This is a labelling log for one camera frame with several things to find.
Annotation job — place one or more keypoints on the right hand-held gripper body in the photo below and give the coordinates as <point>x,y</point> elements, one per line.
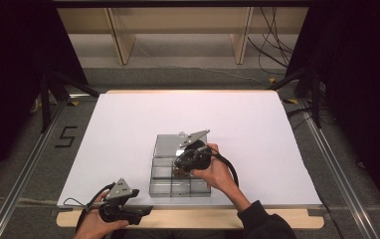
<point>194,156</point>

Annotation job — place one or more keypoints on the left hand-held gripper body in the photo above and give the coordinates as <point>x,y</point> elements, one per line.
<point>118,209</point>

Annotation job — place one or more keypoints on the clear plastic compartment box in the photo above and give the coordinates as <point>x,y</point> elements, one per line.
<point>164,181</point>

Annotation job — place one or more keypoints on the person's right hand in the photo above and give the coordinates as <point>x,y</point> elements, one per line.
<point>216,174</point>

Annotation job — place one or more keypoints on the person's left hand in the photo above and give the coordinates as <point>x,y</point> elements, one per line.
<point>95,225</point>

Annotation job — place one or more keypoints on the white table sheet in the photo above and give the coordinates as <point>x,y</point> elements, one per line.
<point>204,113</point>

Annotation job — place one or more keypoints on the light wooden table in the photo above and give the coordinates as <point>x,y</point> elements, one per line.
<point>194,218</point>

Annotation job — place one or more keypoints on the yellow floor tape marker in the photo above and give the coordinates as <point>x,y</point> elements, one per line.
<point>290,101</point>

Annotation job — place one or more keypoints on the black tripod stand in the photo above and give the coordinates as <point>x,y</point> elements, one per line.
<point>315,99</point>
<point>47,99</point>

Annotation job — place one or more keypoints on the light wooden shelf unit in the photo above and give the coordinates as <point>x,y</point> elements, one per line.
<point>178,20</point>

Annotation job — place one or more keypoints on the black curtain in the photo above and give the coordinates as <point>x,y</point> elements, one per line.
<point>363,99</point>
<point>5,83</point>

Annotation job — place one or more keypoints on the aluminium floor rail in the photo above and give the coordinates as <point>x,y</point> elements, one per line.
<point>22,179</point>
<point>340,179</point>

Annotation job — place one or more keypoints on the black overhead frame bar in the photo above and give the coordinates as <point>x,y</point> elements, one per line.
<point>178,3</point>

